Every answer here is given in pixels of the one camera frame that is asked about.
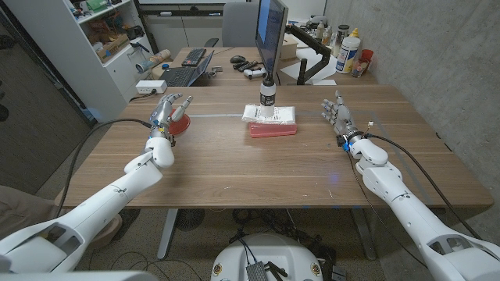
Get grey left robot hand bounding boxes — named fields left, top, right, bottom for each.
left=148, top=92, right=194, bottom=141

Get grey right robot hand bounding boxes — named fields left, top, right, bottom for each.
left=320, top=90, right=365, bottom=148

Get white dispenser bottle black cap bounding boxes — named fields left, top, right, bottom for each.
left=259, top=73, right=277, bottom=118

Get white power strip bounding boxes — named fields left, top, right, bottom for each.
left=134, top=80, right=169, bottom=95

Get black laptop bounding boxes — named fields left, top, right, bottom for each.
left=158, top=50, right=215, bottom=87

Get rolled paper tube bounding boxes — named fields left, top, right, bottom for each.
left=135, top=48, right=173, bottom=74

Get white paper sheet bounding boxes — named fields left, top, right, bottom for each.
left=279, top=47, right=339, bottom=83

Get red cup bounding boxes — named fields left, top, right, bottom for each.
left=351, top=48, right=374, bottom=78

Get white wipes pack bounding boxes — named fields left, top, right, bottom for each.
left=241, top=104, right=297, bottom=126

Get black keyboard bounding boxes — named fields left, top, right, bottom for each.
left=180, top=48, right=207, bottom=68

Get white wipes canister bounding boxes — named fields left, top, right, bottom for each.
left=335, top=36, right=361, bottom=75

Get pink plastic box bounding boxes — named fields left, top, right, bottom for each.
left=248, top=122, right=298, bottom=139

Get black lid jar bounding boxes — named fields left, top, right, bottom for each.
left=332, top=24, right=351, bottom=58

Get wooden back desk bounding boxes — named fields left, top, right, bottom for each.
left=162, top=45, right=379, bottom=87

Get cardboard box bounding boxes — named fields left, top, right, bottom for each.
left=280, top=33, right=299, bottom=61

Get black remote control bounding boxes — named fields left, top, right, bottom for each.
left=233, top=59, right=263, bottom=73

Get white shelf cabinet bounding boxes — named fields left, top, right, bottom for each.
left=2, top=0, right=156, bottom=123

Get white game controller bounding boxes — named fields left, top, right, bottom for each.
left=243, top=67, right=268, bottom=80

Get computer monitor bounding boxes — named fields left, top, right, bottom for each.
left=255, top=0, right=290, bottom=75

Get grey office chair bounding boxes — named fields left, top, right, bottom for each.
left=204, top=2, right=260, bottom=48

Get white robot torso base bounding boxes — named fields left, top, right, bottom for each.
left=210, top=233, right=325, bottom=281

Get person's beige trouser leg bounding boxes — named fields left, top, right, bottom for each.
left=0, top=184, right=123, bottom=251

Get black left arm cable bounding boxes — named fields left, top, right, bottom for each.
left=54, top=118, right=154, bottom=219

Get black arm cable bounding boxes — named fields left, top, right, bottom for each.
left=363, top=133, right=484, bottom=240
left=54, top=118, right=154, bottom=219

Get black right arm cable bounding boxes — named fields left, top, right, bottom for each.
left=363, top=133, right=484, bottom=240

